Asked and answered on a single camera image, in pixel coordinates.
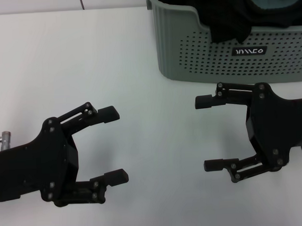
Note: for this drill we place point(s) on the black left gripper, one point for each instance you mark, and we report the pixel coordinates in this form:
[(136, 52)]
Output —
[(43, 162)]

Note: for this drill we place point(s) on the grey perforated storage box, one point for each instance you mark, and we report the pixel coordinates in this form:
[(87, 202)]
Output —
[(173, 42)]

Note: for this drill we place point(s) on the black towel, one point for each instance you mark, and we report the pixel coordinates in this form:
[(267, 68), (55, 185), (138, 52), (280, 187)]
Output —
[(224, 19)]

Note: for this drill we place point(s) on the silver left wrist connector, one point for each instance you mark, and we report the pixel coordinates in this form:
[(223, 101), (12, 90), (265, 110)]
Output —
[(5, 140)]

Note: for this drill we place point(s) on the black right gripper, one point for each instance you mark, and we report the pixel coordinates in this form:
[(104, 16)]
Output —
[(274, 122)]

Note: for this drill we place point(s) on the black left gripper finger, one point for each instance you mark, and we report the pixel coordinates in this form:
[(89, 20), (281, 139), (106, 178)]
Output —
[(107, 114)]

